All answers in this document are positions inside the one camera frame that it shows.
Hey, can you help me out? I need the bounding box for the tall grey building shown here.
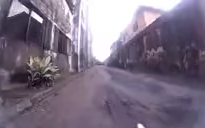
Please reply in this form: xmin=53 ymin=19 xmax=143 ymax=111
xmin=79 ymin=0 xmax=95 ymax=70

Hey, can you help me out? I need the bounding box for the reddish-brown dirt road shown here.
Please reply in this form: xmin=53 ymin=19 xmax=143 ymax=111
xmin=3 ymin=65 xmax=205 ymax=128

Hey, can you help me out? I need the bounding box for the pale concrete pole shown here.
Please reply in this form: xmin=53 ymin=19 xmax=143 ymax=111
xmin=75 ymin=0 xmax=83 ymax=73

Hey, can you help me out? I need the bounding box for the broad-leaved green plant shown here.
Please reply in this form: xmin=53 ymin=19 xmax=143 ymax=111
xmin=25 ymin=55 xmax=62 ymax=89

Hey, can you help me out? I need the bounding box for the long dark graffitied building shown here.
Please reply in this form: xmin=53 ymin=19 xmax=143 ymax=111
xmin=104 ymin=0 xmax=205 ymax=78

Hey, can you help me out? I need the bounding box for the grey building with white awning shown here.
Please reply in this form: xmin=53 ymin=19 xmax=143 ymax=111
xmin=0 ymin=0 xmax=78 ymax=88

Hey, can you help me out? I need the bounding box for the robot's own part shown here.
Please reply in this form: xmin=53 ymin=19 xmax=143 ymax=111
xmin=136 ymin=122 xmax=146 ymax=128

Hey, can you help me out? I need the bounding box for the dirt verge strip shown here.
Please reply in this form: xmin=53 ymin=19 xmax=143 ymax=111
xmin=0 ymin=71 xmax=86 ymax=118

